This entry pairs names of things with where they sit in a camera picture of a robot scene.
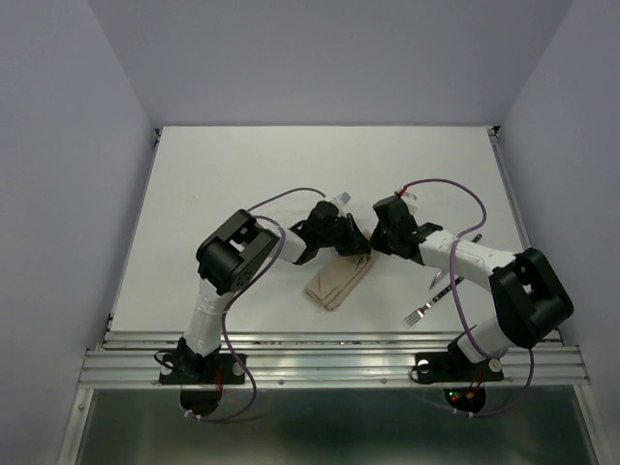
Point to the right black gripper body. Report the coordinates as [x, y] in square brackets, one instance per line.
[383, 239]

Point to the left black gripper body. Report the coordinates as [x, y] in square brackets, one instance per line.
[341, 236]

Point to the beige cloth napkin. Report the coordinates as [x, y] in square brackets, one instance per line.
[333, 283]

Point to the steel fork black handle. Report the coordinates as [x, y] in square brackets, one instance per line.
[414, 317]

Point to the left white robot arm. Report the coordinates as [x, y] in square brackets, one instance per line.
[230, 260]

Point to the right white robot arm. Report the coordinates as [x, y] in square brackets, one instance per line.
[528, 297]

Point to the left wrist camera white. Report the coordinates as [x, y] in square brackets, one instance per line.
[341, 201]

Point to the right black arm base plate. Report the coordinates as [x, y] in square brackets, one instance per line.
[446, 367]

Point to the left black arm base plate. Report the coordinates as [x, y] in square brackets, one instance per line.
[221, 370]

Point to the aluminium front rail frame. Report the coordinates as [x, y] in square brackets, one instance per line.
[124, 359]

